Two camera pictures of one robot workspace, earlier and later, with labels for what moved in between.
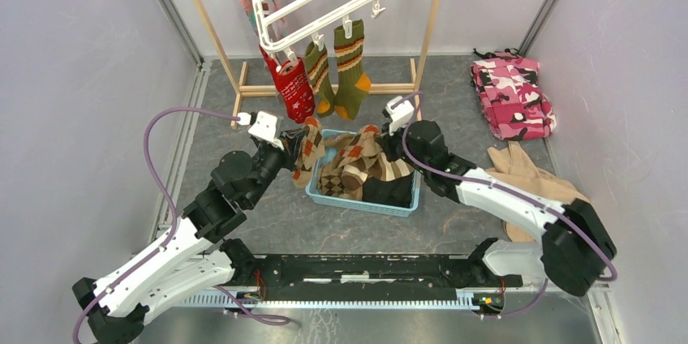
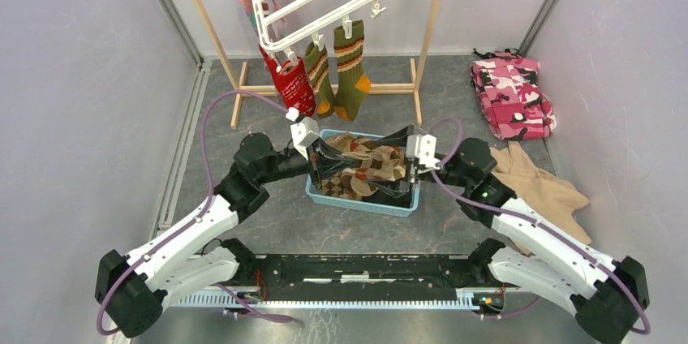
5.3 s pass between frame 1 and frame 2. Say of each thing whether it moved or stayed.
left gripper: moved
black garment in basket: stayed
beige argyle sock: moved
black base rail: stayed
